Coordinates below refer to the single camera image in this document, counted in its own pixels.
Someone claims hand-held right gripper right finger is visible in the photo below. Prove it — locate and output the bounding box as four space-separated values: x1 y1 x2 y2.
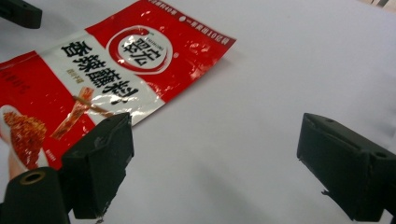
296 112 396 222

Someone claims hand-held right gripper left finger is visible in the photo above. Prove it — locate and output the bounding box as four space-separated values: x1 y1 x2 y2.
61 112 135 220

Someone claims red and white seasoning packet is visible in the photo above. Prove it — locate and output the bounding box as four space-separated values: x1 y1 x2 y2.
0 0 237 181

